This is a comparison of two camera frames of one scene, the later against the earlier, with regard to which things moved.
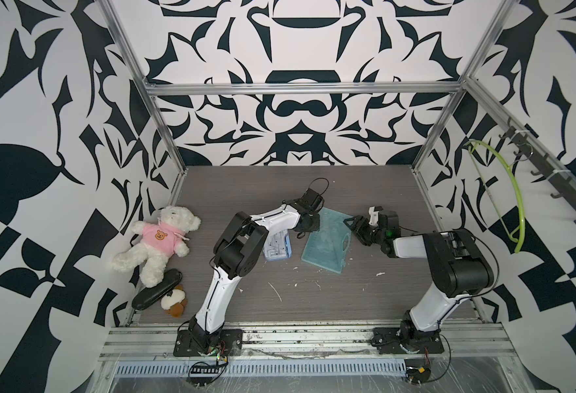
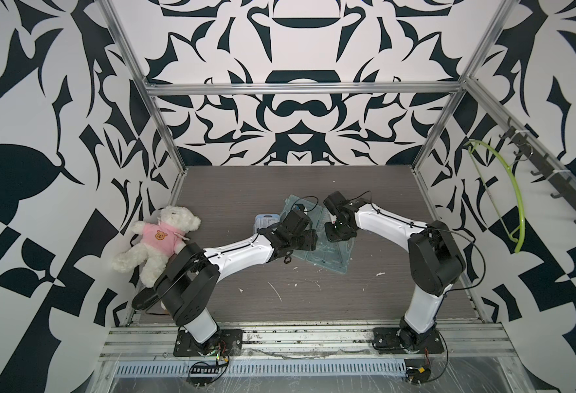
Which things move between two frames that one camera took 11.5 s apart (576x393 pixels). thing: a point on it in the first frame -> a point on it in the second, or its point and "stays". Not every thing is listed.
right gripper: (358, 231) -> (330, 235)
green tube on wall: (521, 234) stays
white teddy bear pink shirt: (160, 239) stays
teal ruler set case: (328, 246) stays
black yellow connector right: (416, 370) stays
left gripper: (316, 225) -> (309, 236)
